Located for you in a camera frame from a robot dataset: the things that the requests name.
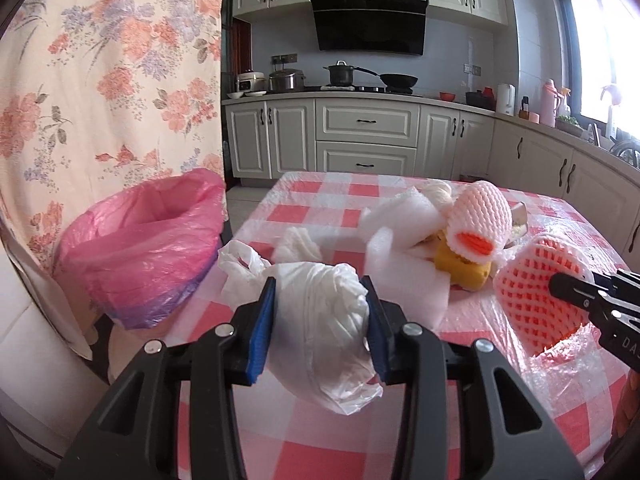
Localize white foam fruit net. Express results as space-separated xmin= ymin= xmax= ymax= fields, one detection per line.
xmin=424 ymin=180 xmax=455 ymax=209

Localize yellow sponge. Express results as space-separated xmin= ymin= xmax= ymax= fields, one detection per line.
xmin=433 ymin=242 xmax=493 ymax=292

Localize white rice cooker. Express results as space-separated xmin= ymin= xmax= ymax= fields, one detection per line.
xmin=236 ymin=71 xmax=267 ymax=94

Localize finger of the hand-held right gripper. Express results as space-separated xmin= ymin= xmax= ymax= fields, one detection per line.
xmin=548 ymin=267 xmax=640 ymax=313

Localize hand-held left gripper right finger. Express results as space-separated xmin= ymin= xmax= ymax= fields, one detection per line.
xmin=360 ymin=275 xmax=586 ymax=480

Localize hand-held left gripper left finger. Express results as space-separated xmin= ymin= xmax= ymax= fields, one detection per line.
xmin=54 ymin=276 xmax=278 ymax=480

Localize floral curtain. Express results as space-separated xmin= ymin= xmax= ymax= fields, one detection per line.
xmin=0 ymin=0 xmax=227 ymax=361

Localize window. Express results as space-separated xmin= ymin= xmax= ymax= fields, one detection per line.
xmin=562 ymin=0 xmax=640 ymax=141

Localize black and red pot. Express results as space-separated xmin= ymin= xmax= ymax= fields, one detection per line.
xmin=465 ymin=88 xmax=497 ymax=111

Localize pink-lined trash bin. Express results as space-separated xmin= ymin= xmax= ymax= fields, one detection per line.
xmin=54 ymin=167 xmax=226 ymax=331

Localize white lower cabinets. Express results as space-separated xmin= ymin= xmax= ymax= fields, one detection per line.
xmin=222 ymin=95 xmax=640 ymax=261

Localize red checkered tablecloth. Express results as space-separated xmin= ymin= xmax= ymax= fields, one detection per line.
xmin=107 ymin=171 xmax=633 ymax=480

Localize pink thermos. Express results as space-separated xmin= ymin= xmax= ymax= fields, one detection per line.
xmin=541 ymin=78 xmax=557 ymax=128

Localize black range hood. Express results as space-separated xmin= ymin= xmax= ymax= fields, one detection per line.
xmin=309 ymin=0 xmax=428 ymax=57

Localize gas stove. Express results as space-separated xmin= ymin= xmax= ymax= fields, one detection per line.
xmin=306 ymin=85 xmax=416 ymax=95

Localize white appliance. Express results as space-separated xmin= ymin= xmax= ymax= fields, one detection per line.
xmin=0 ymin=240 xmax=108 ymax=461

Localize black lidded pot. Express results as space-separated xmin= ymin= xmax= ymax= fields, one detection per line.
xmin=323 ymin=60 xmax=382 ymax=87

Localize white foam sheet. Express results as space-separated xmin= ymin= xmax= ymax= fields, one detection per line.
xmin=365 ymin=225 xmax=453 ymax=333
xmin=360 ymin=185 xmax=451 ymax=241

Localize potted plant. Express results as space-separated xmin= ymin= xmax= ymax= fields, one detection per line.
xmin=556 ymin=115 xmax=585 ymax=137

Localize clear crinkled plastic wrap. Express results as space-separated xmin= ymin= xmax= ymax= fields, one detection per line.
xmin=530 ymin=320 xmax=631 ymax=411

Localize steel pressure cooker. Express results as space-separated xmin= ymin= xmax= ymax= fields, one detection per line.
xmin=268 ymin=68 xmax=306 ymax=92

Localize black frying pan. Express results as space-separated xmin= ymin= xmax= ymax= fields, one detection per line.
xmin=378 ymin=73 xmax=419 ymax=93

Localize white plastic bag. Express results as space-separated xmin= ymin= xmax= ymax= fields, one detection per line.
xmin=217 ymin=240 xmax=383 ymax=415

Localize rounded pink foam fruit net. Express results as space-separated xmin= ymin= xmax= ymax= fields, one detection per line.
xmin=445 ymin=180 xmax=514 ymax=267

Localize white electric kettle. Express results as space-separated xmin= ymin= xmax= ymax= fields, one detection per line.
xmin=496 ymin=83 xmax=516 ymax=116

